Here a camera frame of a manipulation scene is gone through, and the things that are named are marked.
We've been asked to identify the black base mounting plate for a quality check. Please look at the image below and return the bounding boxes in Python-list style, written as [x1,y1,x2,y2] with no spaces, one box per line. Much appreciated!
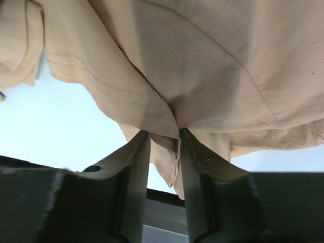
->
[1,157,323,238]

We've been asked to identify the beige t shirt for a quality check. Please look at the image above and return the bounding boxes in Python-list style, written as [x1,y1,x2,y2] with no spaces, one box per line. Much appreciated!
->
[1,1,323,198]

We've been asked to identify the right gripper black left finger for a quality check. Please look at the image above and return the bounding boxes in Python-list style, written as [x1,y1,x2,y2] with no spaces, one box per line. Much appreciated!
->
[82,130,151,242]

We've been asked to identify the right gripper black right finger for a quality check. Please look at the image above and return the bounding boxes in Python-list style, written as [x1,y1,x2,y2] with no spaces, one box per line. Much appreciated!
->
[180,129,250,242]

